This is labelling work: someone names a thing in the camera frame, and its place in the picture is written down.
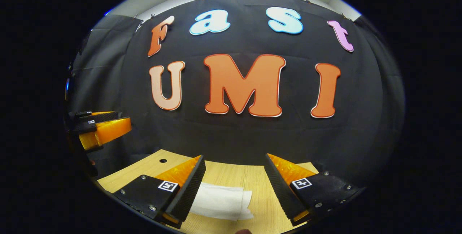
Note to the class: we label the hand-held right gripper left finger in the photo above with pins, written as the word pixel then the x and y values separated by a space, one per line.
pixel 189 190

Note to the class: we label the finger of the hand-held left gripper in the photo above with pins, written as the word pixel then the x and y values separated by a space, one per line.
pixel 108 133
pixel 104 116

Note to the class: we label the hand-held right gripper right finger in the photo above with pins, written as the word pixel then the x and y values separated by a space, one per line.
pixel 281 190

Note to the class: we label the white jeans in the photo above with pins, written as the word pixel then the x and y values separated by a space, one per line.
pixel 223 201

